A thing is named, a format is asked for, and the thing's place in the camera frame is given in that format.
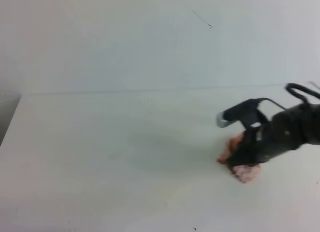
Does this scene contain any black camera cable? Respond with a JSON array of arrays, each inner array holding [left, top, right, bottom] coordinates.
[[259, 82, 320, 110]]

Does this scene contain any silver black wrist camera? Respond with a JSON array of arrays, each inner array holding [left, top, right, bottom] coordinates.
[[216, 98, 269, 129]]

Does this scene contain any pink white checkered rag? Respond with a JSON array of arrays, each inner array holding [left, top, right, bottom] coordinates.
[[216, 133, 262, 185]]

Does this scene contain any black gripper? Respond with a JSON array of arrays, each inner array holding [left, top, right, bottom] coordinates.
[[226, 112, 303, 167]]

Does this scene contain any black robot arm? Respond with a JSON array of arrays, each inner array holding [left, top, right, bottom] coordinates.
[[226, 104, 320, 168]]

